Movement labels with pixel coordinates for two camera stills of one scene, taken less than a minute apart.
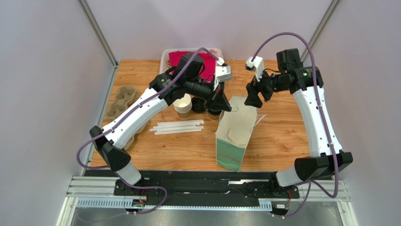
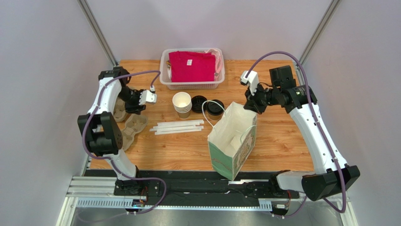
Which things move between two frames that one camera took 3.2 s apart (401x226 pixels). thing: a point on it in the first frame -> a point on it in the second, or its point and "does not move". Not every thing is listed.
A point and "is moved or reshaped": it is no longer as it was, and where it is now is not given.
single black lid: x=214 y=111 does not move
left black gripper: x=218 y=99 -> x=135 y=108
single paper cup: x=214 y=117 does not move
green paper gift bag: x=234 y=131 is moved or reshaped
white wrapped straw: x=176 y=128 does not move
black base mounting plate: x=202 y=188 does not move
